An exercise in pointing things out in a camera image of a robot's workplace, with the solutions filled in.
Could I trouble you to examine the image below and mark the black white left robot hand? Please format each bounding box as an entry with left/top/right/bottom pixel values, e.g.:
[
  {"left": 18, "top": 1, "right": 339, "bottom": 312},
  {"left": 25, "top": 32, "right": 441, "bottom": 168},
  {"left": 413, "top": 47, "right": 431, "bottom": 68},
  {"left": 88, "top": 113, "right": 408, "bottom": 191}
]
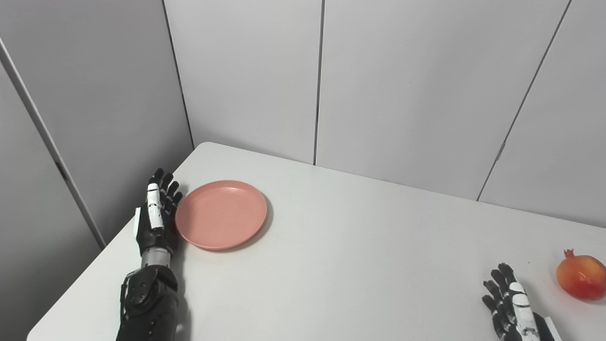
[{"left": 135, "top": 168, "right": 184, "bottom": 256}]

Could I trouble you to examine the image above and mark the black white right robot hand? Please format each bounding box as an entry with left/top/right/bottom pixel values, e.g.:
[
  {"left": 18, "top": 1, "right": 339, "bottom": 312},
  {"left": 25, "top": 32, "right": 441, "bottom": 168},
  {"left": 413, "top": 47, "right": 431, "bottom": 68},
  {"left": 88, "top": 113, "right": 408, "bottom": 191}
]
[{"left": 482, "top": 263, "right": 561, "bottom": 341}]

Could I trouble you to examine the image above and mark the pink round plate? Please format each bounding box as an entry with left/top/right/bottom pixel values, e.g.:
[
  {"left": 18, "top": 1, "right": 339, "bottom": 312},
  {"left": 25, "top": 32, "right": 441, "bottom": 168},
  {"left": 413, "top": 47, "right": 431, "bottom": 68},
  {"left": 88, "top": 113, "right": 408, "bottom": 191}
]
[{"left": 175, "top": 180, "right": 268, "bottom": 250}]

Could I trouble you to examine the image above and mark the red orange pomegranate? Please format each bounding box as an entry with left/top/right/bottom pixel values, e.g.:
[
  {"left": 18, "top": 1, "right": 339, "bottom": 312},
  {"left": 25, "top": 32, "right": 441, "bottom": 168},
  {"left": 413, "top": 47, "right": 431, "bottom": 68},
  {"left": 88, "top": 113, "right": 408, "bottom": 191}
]
[{"left": 556, "top": 249, "right": 606, "bottom": 301}]

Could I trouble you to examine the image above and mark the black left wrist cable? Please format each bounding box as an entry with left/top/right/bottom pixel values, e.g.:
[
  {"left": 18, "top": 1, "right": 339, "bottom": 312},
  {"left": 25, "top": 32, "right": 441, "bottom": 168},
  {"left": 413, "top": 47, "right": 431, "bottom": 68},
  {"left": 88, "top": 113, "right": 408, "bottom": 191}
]
[{"left": 120, "top": 274, "right": 132, "bottom": 319}]

